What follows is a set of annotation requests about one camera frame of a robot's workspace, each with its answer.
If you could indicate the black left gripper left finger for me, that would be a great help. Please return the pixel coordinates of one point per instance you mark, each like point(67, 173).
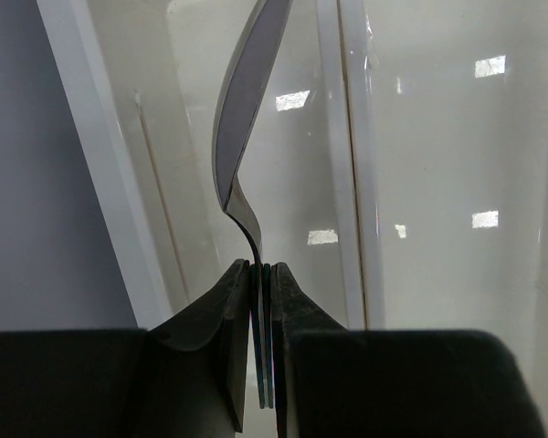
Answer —
point(184, 378)

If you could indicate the silver spoon teal handle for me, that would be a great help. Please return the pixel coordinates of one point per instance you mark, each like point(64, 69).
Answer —
point(239, 101)

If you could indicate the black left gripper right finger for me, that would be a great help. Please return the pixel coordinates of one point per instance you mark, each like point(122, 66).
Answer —
point(334, 382)

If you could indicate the white right container tray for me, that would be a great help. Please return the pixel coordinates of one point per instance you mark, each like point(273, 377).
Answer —
point(449, 101)

